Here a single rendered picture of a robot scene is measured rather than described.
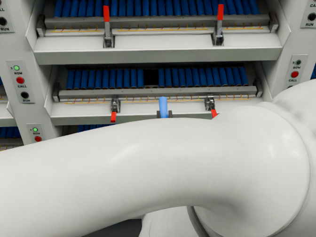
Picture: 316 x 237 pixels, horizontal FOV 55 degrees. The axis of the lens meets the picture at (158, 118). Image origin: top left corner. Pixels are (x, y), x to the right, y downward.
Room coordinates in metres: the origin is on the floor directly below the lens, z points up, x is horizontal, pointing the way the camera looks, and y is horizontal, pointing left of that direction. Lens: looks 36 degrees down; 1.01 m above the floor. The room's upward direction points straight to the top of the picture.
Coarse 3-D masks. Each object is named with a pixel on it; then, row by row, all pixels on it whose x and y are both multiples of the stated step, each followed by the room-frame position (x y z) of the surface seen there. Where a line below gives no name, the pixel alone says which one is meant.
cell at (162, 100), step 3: (159, 99) 0.57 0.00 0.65; (162, 99) 0.57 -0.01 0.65; (165, 99) 0.57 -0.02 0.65; (159, 102) 0.56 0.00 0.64; (162, 102) 0.56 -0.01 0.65; (165, 102) 0.56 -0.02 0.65; (159, 105) 0.55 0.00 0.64; (162, 105) 0.55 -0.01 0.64; (165, 105) 0.55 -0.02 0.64; (159, 108) 0.55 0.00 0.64; (162, 108) 0.54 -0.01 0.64; (165, 108) 0.54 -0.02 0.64; (162, 111) 0.53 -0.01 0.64; (165, 111) 0.53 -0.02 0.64; (162, 114) 0.52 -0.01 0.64; (165, 114) 0.52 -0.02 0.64; (162, 117) 0.52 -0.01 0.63; (165, 117) 0.52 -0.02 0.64
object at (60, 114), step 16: (256, 64) 0.83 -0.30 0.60; (64, 80) 0.79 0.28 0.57; (256, 80) 0.77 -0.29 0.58; (48, 96) 0.69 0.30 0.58; (256, 96) 0.74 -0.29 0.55; (48, 112) 0.67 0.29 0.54; (64, 112) 0.69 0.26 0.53; (80, 112) 0.69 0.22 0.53; (96, 112) 0.69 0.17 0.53; (128, 112) 0.69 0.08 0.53; (144, 112) 0.69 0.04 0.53; (176, 112) 0.69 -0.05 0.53; (192, 112) 0.69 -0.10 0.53; (208, 112) 0.69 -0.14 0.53
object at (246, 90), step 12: (60, 96) 0.72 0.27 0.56; (72, 96) 0.72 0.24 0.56; (84, 96) 0.72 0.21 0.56; (96, 96) 0.72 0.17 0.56; (108, 96) 0.72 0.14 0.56; (120, 96) 0.73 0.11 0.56; (132, 96) 0.73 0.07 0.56; (144, 96) 0.73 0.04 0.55; (156, 96) 0.73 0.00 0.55; (168, 96) 0.74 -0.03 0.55
